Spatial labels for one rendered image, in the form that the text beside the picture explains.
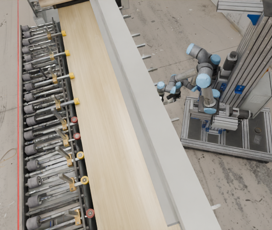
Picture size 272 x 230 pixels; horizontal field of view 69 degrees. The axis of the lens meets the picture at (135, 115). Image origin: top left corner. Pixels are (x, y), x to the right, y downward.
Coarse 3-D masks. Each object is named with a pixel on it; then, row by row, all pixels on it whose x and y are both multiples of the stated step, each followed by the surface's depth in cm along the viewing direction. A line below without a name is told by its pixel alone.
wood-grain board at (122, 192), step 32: (96, 32) 318; (96, 64) 283; (96, 96) 254; (96, 128) 231; (128, 128) 228; (96, 160) 211; (128, 160) 209; (96, 192) 195; (128, 192) 193; (128, 224) 179; (160, 224) 177
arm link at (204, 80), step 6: (204, 66) 169; (198, 72) 171; (204, 72) 165; (210, 72) 166; (198, 78) 165; (204, 78) 162; (210, 78) 165; (198, 84) 169; (204, 84) 167; (210, 84) 170; (204, 90) 177; (210, 90) 177; (204, 96) 184; (210, 96) 182; (204, 102) 195; (210, 102) 188; (216, 102) 197; (204, 108) 197; (210, 108) 192; (216, 108) 196
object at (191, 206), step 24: (96, 0) 93; (120, 24) 76; (120, 48) 69; (144, 72) 63; (144, 96) 58; (144, 120) 54; (168, 120) 54; (168, 144) 50; (168, 168) 47; (192, 168) 47; (192, 192) 44; (192, 216) 42
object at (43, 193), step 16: (64, 48) 384; (64, 64) 333; (64, 80) 297; (48, 96) 283; (64, 96) 265; (48, 112) 275; (48, 128) 270; (32, 144) 247; (80, 144) 271; (64, 160) 245; (80, 160) 244; (32, 176) 226; (80, 192) 205; (80, 208) 194; (48, 224) 211; (96, 224) 228
